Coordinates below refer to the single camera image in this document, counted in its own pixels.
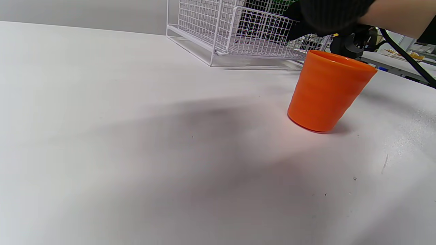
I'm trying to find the orange plastic cup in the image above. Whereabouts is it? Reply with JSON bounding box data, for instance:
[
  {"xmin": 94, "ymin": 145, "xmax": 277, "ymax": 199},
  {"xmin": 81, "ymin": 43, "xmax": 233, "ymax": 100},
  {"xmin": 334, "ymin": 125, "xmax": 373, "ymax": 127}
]
[{"xmin": 287, "ymin": 50, "xmax": 378, "ymax": 133}]

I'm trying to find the white mesh sliding drawer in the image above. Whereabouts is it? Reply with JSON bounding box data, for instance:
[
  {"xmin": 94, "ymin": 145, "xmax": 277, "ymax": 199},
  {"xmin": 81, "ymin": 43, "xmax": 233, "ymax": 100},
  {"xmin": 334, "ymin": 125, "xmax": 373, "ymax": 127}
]
[{"xmin": 177, "ymin": 0, "xmax": 332, "ymax": 61}]

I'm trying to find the person's right hand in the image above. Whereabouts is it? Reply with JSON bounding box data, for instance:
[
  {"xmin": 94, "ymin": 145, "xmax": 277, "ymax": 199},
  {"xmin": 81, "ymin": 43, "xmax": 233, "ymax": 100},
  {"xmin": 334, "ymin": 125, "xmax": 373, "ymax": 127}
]
[{"xmin": 283, "ymin": 0, "xmax": 375, "ymax": 41}]

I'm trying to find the person's right forearm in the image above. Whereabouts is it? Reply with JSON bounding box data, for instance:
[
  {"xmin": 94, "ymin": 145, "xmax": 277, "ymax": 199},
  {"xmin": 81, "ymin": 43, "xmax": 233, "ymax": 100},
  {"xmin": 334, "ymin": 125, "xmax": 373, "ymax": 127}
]
[{"xmin": 358, "ymin": 0, "xmax": 436, "ymax": 39}]

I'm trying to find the black right hand controller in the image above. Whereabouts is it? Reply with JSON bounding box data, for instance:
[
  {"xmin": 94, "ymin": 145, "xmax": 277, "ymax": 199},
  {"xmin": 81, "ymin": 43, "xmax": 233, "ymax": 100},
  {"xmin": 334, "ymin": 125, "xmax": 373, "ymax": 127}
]
[{"xmin": 329, "ymin": 26, "xmax": 373, "ymax": 61}]

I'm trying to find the white work table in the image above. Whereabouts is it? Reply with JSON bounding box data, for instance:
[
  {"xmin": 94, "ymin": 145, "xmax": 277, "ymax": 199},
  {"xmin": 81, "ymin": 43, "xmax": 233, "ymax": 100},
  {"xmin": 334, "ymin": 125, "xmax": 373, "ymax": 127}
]
[{"xmin": 360, "ymin": 48, "xmax": 436, "ymax": 85}]

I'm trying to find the black right glove cable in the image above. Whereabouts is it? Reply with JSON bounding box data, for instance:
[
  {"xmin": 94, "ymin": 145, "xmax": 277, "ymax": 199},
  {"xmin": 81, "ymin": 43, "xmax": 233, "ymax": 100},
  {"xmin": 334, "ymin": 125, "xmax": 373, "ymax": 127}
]
[{"xmin": 378, "ymin": 28, "xmax": 436, "ymax": 89}]

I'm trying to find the black wrist strap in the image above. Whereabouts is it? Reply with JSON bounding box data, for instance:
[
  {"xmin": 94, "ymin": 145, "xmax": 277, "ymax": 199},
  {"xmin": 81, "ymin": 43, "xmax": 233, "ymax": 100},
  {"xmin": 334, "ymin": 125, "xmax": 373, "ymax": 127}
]
[{"xmin": 416, "ymin": 15, "xmax": 436, "ymax": 45}]

